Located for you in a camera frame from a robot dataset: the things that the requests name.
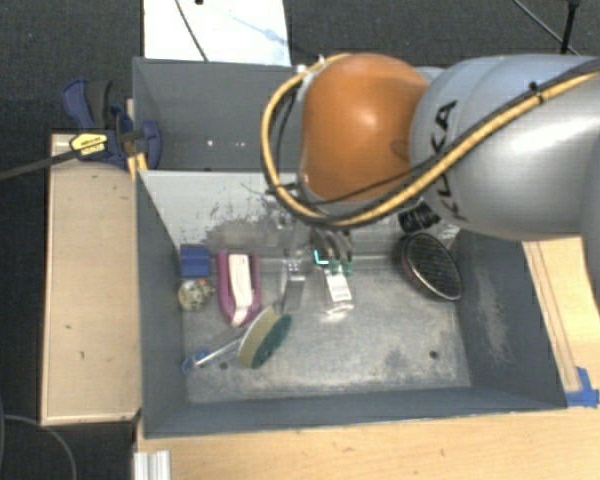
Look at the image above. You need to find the grey metal bin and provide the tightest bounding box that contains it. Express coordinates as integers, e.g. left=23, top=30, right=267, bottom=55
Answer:
left=131, top=56, right=569, bottom=440

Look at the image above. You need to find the clear pen with blue cap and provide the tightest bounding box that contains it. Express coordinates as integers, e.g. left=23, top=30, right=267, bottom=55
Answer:
left=180, top=329, right=251, bottom=376

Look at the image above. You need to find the blue block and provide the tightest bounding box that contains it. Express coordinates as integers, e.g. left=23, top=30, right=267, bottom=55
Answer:
left=179, top=243, right=213, bottom=279

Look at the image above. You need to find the black oval mesh brush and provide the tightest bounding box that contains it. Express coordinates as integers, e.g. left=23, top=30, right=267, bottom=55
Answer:
left=398, top=231, right=465, bottom=302

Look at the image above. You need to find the clear bottle with white label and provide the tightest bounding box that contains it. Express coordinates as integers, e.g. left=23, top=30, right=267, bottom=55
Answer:
left=321, top=270, right=356, bottom=320

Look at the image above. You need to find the yellow and green round sponge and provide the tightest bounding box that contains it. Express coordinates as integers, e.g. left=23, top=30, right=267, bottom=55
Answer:
left=235, top=303, right=294, bottom=371

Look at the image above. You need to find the speckled pale ball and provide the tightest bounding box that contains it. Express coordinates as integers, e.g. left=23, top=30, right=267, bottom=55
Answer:
left=177, top=277, right=217, bottom=313

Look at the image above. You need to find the black cylinder on white bracket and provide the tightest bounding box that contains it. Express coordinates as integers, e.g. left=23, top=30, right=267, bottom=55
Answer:
left=398, top=206, right=461, bottom=239

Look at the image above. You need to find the pale wood board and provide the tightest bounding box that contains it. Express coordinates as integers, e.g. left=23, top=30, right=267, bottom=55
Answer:
left=39, top=133, right=144, bottom=427

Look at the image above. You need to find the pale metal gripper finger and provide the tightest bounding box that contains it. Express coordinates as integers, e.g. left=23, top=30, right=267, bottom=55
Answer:
left=277, top=210, right=305, bottom=252
left=281, top=262, right=308, bottom=315

